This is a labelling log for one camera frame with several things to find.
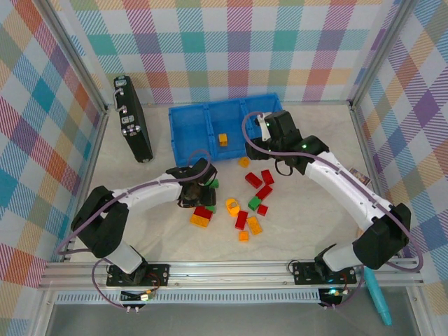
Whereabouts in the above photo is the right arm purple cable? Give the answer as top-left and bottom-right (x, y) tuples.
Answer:
(242, 111), (426, 311)

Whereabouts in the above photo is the small picture card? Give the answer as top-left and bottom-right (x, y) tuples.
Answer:
(348, 167), (372, 186)

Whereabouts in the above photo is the white slotted cable duct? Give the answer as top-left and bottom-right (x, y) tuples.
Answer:
(55, 290), (321, 305)

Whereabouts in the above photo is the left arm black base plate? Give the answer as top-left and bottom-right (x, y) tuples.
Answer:
(106, 264), (171, 288)

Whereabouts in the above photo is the teal pen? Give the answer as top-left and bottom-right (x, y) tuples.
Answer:
(363, 267), (393, 327)

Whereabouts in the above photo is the aluminium mounting rail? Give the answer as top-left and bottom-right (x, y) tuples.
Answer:
(38, 258), (425, 291)

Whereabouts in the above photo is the blue three-compartment plastic bin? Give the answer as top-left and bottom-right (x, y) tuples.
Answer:
(168, 92), (284, 168)

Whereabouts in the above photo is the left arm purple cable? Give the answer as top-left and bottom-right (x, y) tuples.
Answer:
(55, 149), (213, 311)

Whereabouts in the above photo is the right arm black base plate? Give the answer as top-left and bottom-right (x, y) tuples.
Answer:
(293, 262), (358, 285)

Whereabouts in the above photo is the black briefcase with metal latches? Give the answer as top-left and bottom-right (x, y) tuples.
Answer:
(113, 75), (155, 165)

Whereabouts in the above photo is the aluminium floor rail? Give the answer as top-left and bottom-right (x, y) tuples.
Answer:
(349, 101), (403, 260)
(57, 108), (110, 263)

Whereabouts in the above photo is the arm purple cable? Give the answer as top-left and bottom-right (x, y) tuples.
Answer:
(242, 111), (426, 311)
(55, 149), (213, 311)

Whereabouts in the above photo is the aluminium frame post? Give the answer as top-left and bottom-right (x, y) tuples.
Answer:
(348, 0), (423, 108)
(38, 0), (109, 115)

